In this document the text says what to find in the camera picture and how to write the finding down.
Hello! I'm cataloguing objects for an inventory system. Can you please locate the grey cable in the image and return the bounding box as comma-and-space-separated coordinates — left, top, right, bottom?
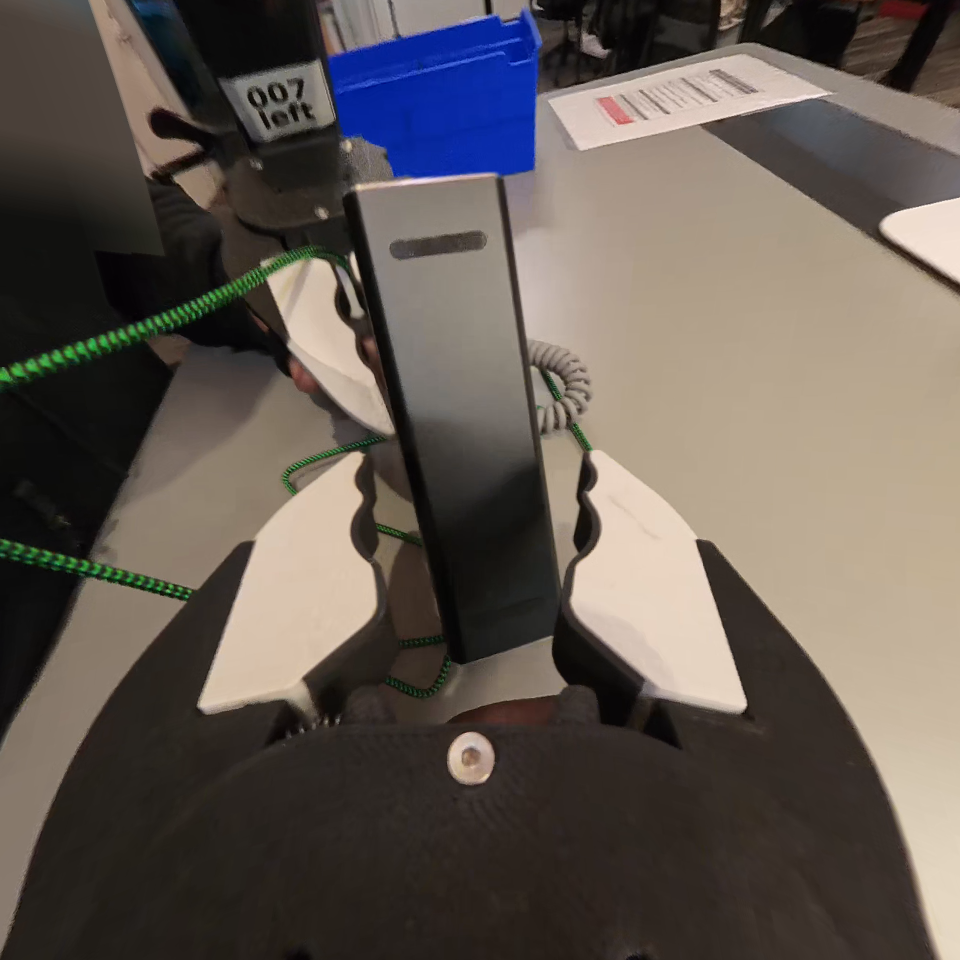
525, 339, 594, 436

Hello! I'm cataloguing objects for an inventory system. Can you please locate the white printed paper sheet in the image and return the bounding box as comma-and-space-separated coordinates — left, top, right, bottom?
547, 54, 835, 153

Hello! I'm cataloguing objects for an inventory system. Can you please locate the green braided cable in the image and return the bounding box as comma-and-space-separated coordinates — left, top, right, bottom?
0, 371, 594, 700
0, 247, 354, 391

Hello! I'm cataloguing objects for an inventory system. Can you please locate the person's left hand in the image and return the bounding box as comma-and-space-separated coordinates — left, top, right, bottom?
148, 186, 325, 396

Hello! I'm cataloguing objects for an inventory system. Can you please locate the white pad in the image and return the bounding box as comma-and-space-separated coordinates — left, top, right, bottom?
877, 196, 960, 288

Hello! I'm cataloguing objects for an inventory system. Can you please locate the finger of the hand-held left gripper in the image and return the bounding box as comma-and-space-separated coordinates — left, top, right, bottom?
261, 251, 396, 438

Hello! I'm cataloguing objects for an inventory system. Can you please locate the black USB hub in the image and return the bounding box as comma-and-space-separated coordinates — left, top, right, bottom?
342, 172, 565, 666

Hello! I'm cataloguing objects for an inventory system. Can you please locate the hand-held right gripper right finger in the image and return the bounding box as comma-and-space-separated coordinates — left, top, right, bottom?
553, 447, 750, 715

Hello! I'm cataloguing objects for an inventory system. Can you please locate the blue plastic bin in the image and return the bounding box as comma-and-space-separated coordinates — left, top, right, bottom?
327, 7, 543, 181

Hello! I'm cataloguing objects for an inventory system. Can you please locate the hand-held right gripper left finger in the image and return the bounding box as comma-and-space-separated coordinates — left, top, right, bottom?
195, 450, 391, 716

